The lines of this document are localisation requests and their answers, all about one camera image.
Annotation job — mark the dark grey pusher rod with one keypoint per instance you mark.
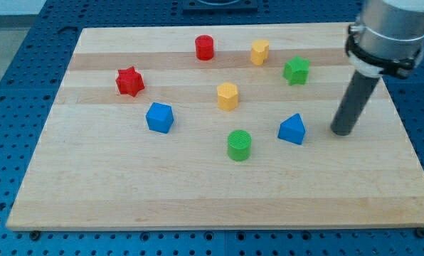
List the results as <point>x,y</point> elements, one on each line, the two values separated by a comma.
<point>352,104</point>

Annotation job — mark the blue triangle block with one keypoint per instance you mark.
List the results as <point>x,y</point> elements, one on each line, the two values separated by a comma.
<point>292,130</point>

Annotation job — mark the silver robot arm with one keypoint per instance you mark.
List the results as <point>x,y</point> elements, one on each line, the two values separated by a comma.
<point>387,38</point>

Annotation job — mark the blue cube block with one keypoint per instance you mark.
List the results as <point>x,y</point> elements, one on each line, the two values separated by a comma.
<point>160,117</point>

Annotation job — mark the green star block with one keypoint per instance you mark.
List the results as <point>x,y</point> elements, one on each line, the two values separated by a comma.
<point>296,71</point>

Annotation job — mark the yellow heart block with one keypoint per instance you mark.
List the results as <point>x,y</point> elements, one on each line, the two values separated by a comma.
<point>259,51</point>

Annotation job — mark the green cylinder block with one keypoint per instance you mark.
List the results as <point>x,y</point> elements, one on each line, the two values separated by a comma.
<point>239,145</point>

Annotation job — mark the yellow hexagon block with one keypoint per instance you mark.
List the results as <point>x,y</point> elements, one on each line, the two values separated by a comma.
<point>227,96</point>

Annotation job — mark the red cylinder block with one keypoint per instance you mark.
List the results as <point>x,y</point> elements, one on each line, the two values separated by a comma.
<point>204,45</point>

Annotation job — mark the wooden board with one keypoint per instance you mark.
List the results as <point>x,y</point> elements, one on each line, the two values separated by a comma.
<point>97,166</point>

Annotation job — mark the red star block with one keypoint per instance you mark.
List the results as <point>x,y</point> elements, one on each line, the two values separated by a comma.
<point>129,81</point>

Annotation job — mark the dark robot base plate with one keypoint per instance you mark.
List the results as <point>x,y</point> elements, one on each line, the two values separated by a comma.
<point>190,6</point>

